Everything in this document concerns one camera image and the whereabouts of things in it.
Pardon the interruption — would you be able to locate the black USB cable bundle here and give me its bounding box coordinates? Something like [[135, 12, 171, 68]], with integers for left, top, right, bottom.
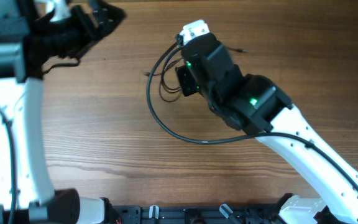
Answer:
[[144, 46, 249, 103]]

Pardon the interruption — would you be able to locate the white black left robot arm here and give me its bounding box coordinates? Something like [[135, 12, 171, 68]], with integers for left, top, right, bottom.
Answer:
[[0, 1, 126, 223]]

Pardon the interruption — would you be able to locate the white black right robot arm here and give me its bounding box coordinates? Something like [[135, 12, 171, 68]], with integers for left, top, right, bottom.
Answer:
[[178, 33, 358, 223]]

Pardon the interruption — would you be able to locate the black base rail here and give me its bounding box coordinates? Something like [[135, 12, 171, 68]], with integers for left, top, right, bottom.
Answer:
[[113, 204, 284, 224]]

